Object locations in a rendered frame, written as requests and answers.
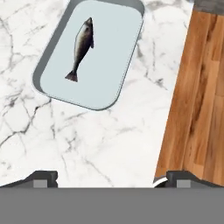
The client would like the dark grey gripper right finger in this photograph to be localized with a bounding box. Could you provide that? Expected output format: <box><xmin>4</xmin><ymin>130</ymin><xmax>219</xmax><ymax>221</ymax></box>
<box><xmin>153</xmin><ymin>170</ymin><xmax>224</xmax><ymax>188</ymax></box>

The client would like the pale blue grey-rimmed tray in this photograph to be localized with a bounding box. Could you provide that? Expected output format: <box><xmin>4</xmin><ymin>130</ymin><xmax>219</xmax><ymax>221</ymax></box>
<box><xmin>31</xmin><ymin>0</ymin><xmax>146</xmax><ymax>112</ymax></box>

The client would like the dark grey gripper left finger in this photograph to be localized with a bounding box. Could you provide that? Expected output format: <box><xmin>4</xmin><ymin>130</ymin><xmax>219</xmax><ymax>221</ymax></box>
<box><xmin>0</xmin><ymin>170</ymin><xmax>59</xmax><ymax>188</ymax></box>

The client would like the grey fish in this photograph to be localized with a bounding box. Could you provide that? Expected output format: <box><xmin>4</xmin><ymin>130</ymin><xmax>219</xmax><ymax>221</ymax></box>
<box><xmin>64</xmin><ymin>17</ymin><xmax>95</xmax><ymax>83</ymax></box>

